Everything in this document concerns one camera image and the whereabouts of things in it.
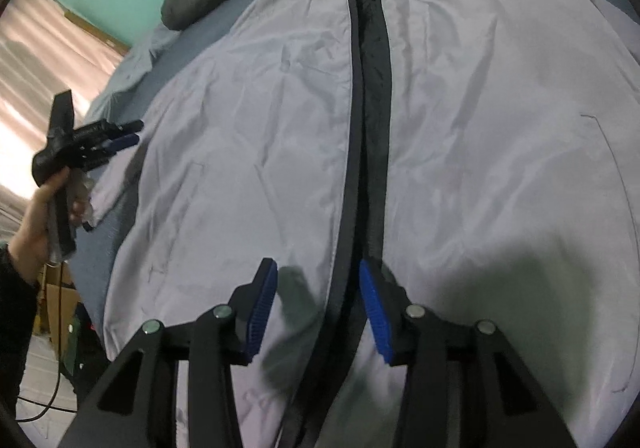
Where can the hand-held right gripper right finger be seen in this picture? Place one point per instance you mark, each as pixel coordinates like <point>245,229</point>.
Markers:
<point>375,313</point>

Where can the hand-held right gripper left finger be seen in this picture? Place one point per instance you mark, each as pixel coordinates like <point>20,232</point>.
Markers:
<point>262,308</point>

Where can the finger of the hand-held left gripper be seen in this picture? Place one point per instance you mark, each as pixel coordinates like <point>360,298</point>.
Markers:
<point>120,142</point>
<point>125,126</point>

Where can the grey jacket with black trim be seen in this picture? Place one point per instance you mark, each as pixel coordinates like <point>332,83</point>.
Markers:
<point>475,128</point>

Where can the person's left forearm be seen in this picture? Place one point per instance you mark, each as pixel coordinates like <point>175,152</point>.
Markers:
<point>17,328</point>

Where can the person's left hand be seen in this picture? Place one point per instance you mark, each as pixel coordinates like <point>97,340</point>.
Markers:
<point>30,233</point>

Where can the pink curtain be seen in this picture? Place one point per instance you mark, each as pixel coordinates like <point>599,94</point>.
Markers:
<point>40,78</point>

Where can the brown wooden trim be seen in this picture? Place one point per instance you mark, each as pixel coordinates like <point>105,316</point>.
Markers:
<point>95,30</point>

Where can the blue bed cover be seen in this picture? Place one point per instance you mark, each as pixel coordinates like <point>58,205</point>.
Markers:
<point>92,278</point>

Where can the cardboard box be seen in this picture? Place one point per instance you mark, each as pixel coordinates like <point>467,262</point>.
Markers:
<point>67,298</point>

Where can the dark green box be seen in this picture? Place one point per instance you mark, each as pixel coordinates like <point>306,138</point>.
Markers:
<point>82,338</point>

